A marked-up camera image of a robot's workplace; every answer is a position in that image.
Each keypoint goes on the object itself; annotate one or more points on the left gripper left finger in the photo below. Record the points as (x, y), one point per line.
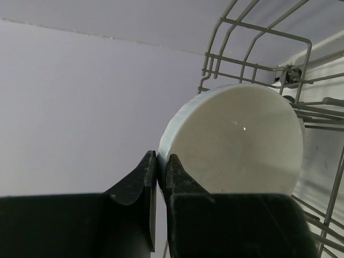
(119, 222)

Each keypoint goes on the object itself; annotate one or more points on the grey wire dish rack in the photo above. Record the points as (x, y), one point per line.
(296, 49)

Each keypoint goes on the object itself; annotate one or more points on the white round bowl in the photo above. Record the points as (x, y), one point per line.
(303, 126)
(242, 138)

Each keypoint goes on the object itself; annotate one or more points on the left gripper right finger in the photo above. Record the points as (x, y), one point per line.
(202, 224)

